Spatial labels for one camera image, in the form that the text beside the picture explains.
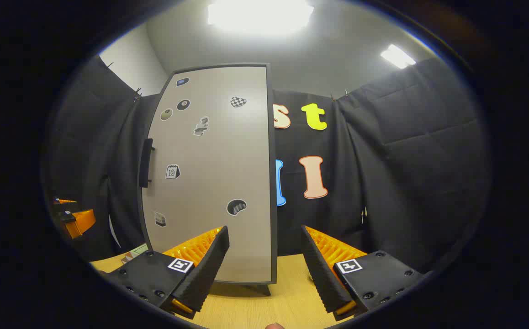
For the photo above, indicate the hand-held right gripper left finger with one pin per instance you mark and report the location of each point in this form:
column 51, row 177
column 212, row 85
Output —
column 209, row 265

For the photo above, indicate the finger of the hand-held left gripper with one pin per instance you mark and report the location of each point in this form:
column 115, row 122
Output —
column 66, row 201
column 81, row 221

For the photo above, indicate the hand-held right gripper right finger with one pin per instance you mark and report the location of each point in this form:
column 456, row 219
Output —
column 321, row 269

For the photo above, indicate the grey cabinet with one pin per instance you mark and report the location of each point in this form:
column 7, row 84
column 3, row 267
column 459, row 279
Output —
column 273, row 183

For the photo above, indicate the green cover book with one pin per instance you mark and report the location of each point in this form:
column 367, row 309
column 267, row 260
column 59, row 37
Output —
column 140, row 250

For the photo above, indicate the black backdrop cloth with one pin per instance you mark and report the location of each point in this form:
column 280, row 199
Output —
column 406, row 160

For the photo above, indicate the small ceiling light panel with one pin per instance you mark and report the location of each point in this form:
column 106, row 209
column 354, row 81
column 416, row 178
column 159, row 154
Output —
column 397, row 56

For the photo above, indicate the large ceiling light panel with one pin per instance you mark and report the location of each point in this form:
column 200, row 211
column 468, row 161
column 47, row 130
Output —
column 260, row 16

